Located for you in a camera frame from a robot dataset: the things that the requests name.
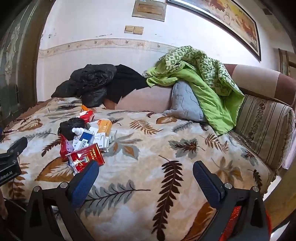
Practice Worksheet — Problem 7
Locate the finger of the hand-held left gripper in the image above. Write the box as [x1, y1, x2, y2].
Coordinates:
[6, 137, 28, 155]

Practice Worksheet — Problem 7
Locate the beige light switch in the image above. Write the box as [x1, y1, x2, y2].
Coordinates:
[124, 25, 144, 35]

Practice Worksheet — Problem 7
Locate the red snack packet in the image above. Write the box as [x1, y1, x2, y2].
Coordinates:
[60, 134, 70, 162]

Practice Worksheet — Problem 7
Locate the red white box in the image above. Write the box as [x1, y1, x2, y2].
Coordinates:
[79, 110, 95, 124]

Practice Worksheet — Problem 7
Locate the green patterned quilt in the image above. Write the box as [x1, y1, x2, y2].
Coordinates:
[146, 46, 245, 136]

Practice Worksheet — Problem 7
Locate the wooden cabinet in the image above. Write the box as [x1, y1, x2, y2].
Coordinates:
[279, 48, 296, 77]

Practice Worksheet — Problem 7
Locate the black puffer jacket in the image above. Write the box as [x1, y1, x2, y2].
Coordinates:
[51, 64, 117, 108]

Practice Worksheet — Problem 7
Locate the grey quilted pillow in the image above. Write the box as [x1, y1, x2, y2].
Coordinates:
[163, 82, 207, 122]

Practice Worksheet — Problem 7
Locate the brown pink sofa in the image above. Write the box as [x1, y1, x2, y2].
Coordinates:
[104, 64, 296, 176]

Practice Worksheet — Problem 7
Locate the wall panel cover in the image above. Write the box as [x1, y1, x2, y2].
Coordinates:
[132, 0, 167, 22]

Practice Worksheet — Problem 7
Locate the red foil packet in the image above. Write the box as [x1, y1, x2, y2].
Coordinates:
[69, 143, 105, 168]

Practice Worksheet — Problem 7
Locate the white spray bottle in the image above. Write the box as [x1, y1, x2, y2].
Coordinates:
[71, 126, 87, 136]

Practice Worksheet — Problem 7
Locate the blue white box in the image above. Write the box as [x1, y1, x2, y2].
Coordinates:
[73, 130, 95, 149]

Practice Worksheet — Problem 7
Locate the orange white medicine box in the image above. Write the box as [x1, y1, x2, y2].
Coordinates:
[96, 119, 113, 137]

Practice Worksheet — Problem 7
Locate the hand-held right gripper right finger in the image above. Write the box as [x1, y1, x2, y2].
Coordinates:
[193, 160, 271, 241]

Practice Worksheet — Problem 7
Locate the black cloth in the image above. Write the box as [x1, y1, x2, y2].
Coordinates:
[103, 64, 149, 105]

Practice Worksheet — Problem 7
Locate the red plastic basket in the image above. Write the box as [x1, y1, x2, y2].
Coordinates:
[218, 205, 271, 241]

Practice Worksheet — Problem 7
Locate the leaf printed blanket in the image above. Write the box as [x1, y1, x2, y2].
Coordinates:
[0, 96, 275, 241]

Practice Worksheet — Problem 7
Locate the framed wall painting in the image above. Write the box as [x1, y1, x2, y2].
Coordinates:
[167, 0, 262, 61]

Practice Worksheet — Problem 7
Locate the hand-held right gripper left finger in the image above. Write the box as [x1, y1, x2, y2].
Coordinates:
[23, 160, 100, 241]

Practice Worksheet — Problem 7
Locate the black plastic bag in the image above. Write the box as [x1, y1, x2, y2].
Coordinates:
[59, 117, 87, 141]

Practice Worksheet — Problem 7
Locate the striped sofa cushion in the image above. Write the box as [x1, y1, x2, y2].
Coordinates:
[228, 94, 295, 171]

